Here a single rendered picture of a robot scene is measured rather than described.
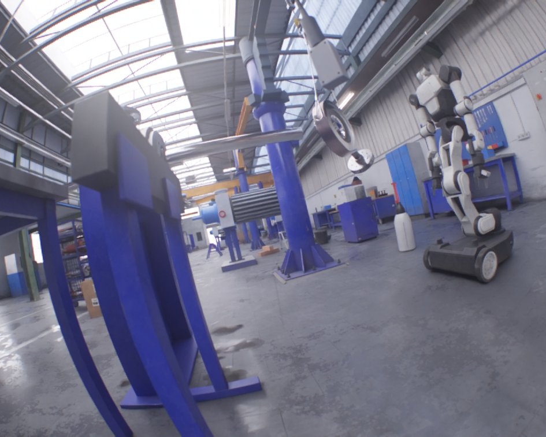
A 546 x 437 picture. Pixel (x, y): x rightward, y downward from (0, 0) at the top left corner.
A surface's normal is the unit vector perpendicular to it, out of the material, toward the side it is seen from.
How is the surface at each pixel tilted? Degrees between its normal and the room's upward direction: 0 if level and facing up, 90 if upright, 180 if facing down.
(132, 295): 90
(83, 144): 90
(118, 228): 90
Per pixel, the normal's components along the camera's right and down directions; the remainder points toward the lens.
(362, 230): 0.15, -0.07
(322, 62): -0.71, 0.14
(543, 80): -0.96, 0.22
